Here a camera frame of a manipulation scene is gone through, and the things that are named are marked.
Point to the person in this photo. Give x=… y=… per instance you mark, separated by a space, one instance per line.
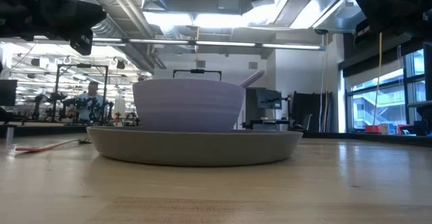
x=90 y=97

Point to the grey round plate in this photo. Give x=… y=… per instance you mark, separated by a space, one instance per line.
x=194 y=148

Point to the black monitor on arm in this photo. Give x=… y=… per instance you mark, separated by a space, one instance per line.
x=268 y=99

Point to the black background robot rig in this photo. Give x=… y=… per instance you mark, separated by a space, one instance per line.
x=57 y=104

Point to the black monitor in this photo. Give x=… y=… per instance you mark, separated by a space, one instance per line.
x=7 y=92

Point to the long ceiling light strip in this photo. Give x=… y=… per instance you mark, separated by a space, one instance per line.
x=219 y=44

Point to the red box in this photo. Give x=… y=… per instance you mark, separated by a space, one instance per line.
x=372 y=129

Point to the purple bowl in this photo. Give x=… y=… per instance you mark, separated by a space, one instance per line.
x=189 y=104

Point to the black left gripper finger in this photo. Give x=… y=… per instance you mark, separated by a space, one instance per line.
x=74 y=11
x=81 y=42

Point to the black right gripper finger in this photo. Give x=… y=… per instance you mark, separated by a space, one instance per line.
x=391 y=6
x=362 y=31

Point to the black overhead camera bar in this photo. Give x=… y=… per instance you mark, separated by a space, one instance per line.
x=197 y=71

